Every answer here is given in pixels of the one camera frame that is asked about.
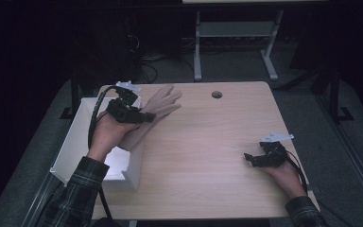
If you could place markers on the white box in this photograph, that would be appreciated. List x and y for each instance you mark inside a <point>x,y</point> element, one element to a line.
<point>75,142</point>

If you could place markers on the person's left hand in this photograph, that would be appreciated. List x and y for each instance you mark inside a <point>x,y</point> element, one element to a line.
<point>108,134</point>

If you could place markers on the person's right hand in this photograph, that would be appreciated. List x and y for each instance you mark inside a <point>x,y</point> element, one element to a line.
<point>285,179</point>

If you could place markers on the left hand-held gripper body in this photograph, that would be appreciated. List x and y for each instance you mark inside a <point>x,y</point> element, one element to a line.
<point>121,108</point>

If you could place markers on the black metal stand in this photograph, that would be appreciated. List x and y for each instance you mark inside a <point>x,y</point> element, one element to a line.
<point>335,94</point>

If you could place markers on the white metal stand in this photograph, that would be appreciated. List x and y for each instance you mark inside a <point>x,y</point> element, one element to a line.
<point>236,30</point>

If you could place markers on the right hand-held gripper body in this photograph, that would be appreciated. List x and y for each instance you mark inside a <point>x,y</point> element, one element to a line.
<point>274,153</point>

